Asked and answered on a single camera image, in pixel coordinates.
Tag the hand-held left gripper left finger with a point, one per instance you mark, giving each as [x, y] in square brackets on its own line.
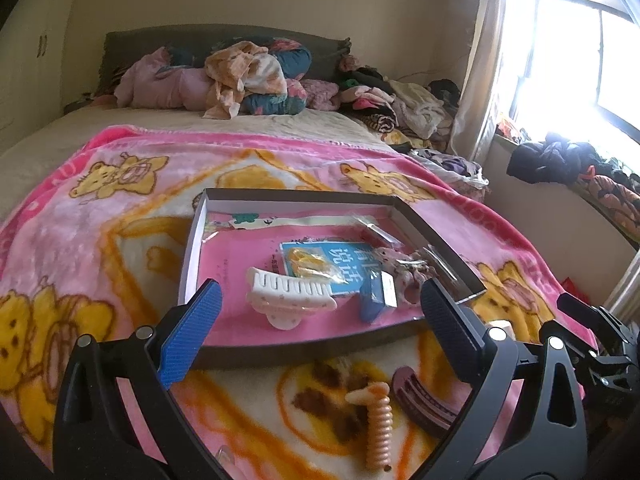
[190, 332]

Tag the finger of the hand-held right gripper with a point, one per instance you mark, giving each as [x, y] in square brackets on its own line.
[575, 307]

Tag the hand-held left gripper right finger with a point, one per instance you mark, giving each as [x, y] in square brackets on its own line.
[450, 325]

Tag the small blue box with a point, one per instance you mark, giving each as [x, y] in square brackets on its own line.
[372, 305]

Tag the brown hair claw clip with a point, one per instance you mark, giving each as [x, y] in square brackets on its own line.
[420, 405]

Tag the white hair claw clip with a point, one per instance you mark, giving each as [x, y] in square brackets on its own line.
[285, 290]

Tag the shallow grey cardboard box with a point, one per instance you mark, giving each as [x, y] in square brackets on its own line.
[300, 351]

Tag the clear packet of hairpins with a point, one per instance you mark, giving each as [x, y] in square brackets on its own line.
[375, 227]

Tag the peach hair clip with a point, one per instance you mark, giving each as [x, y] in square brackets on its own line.
[377, 425]

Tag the red plastic bag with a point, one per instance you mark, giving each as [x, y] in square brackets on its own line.
[570, 284]

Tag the orange and black garment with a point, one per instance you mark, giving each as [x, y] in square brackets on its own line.
[615, 195]

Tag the pink printed bear blanket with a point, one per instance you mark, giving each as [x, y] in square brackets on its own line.
[100, 240]

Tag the dark jacket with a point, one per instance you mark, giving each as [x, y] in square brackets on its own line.
[550, 160]

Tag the bed with beige sheet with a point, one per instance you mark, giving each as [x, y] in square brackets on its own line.
[150, 125]

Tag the pile of clothes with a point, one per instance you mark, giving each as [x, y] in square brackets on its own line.
[410, 105]

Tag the beige curtain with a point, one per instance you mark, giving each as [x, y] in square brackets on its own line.
[480, 85]

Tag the pink quilt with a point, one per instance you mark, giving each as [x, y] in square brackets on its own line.
[170, 87]

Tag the dark blue floral quilt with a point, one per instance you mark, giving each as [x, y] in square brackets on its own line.
[280, 102]

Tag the window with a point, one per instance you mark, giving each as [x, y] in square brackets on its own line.
[565, 60]

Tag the pink pillow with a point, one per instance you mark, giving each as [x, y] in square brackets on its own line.
[320, 92]

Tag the orange floral cloth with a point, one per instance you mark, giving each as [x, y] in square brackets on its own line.
[240, 67]

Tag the dark grey headboard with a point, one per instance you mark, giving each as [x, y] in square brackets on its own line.
[140, 42]

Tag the cream wardrobe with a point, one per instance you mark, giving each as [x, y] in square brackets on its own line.
[30, 60]

